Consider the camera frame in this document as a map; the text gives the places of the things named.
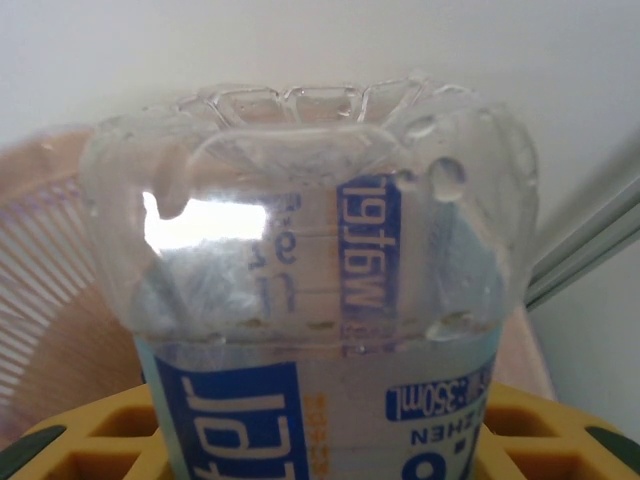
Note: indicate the aluminium frame post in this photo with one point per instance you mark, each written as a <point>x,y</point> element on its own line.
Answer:
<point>590,245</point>

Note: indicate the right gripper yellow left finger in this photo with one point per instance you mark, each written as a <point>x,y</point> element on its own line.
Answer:
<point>75,440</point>

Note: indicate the beige slatted plastic bin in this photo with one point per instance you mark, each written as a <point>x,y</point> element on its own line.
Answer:
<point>40,240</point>

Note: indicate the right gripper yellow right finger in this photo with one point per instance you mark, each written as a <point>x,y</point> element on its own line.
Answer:
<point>550,440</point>

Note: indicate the clear bottle blue white label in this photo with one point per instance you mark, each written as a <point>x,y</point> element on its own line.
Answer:
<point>300,275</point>

